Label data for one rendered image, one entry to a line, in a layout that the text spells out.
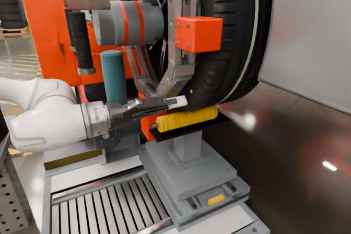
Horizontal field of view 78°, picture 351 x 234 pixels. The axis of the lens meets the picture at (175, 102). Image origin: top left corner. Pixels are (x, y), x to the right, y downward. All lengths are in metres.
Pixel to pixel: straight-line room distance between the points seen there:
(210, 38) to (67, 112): 0.37
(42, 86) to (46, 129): 0.16
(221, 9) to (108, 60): 0.49
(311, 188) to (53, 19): 1.55
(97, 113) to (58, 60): 0.67
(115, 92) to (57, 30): 0.43
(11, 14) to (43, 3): 7.86
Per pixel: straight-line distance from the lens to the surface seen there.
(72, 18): 0.58
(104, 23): 0.71
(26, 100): 0.69
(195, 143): 1.03
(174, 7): 0.55
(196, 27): 0.48
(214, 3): 0.56
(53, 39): 1.19
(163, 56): 0.90
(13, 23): 9.03
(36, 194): 1.44
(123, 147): 1.42
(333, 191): 1.51
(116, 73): 0.89
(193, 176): 1.01
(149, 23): 0.74
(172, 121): 0.79
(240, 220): 1.08
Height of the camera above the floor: 0.91
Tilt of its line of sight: 24 degrees down
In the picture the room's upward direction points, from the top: straight up
